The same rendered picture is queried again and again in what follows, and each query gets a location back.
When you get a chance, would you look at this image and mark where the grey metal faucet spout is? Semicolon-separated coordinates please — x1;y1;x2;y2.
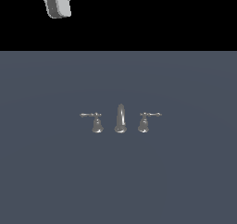
114;103;128;134

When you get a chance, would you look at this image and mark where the grey metal faucet handle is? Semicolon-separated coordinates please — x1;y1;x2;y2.
79;111;105;134
137;111;163;133

